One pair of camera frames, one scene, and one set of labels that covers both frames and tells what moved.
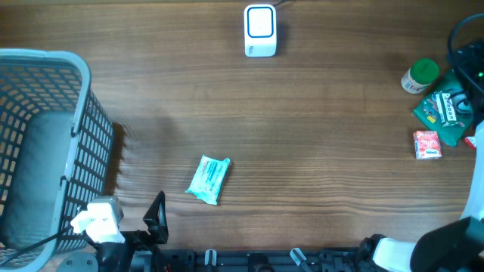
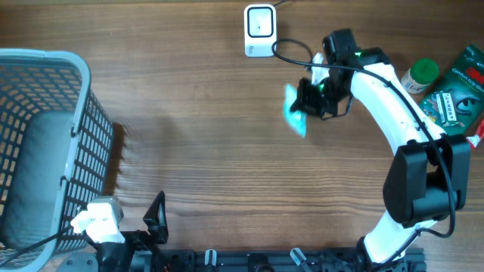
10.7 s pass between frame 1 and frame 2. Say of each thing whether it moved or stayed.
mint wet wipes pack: moved
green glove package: stayed
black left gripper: stayed
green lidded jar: stayed
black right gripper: moved
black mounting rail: stayed
